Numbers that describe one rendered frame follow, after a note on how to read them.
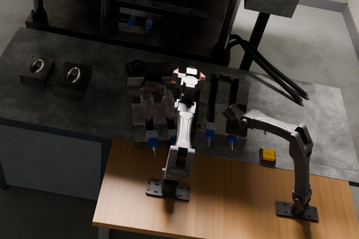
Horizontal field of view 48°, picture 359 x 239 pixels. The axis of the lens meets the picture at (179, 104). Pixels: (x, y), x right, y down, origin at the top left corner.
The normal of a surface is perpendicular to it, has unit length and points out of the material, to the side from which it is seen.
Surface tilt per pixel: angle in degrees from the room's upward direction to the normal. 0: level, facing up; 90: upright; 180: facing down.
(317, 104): 0
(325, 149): 0
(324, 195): 0
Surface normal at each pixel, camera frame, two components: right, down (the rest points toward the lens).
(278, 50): 0.16, -0.67
